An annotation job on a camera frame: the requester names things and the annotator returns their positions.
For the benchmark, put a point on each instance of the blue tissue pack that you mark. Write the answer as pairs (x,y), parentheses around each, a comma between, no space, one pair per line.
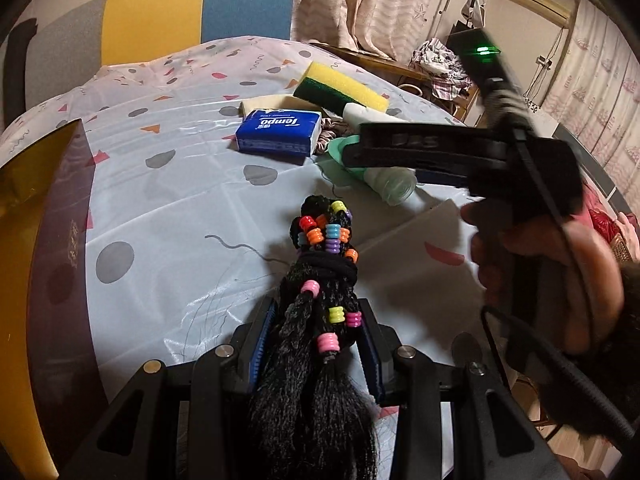
(275,130)

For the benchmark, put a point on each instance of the person's right hand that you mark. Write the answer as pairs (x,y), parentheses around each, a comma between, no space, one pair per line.
(595,285)

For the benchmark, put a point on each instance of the dark red gold-lined box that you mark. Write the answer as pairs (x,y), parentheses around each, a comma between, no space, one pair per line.
(65,220)

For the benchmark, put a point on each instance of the pink patterned window curtain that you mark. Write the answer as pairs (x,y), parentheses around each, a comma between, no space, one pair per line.
(600,85)

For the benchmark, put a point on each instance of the white air conditioner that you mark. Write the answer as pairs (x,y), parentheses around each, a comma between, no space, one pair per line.
(537,2)

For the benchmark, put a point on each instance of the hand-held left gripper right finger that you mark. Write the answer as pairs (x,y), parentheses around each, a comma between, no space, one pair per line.
(372,360)

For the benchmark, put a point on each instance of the wooden desk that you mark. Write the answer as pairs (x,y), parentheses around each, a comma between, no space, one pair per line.
(380,62)

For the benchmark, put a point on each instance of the cream folded cloth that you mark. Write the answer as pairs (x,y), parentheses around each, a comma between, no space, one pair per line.
(270,102)

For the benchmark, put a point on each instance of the green plastic dish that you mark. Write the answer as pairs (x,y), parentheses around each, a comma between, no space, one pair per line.
(337,160)

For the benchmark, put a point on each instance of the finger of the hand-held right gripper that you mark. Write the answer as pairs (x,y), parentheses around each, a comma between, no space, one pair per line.
(430,147)
(442,178)

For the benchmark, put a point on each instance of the person's right forearm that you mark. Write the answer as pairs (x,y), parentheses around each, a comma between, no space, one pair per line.
(615,385)

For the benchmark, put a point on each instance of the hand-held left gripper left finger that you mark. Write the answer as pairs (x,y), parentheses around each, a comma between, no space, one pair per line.
(263,345)

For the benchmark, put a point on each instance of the yellow and green sponge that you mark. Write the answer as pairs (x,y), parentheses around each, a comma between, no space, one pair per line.
(345,82)

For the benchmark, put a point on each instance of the pile of patterned clothes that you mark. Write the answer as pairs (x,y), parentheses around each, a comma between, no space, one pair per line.
(440,65)

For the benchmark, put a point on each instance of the black braided beaded hairpiece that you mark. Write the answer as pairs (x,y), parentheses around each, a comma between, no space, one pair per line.
(310,410)

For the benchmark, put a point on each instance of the red patterned cloth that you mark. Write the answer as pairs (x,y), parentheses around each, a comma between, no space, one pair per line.
(602,220)

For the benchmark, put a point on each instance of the beige patterned curtain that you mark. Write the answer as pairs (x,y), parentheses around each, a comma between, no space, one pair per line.
(360,0)

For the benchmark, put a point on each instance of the grey yellow blue chair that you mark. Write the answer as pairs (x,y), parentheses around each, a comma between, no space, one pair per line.
(150,20)

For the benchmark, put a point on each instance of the pink satin scrunchie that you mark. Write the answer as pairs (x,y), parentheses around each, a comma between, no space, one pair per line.
(327,132)

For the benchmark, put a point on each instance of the patterned light blue tablecloth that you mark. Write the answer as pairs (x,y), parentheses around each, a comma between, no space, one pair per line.
(175,200)

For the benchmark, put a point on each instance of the white squeeze tube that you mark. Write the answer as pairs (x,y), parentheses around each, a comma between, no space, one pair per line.
(395,185)

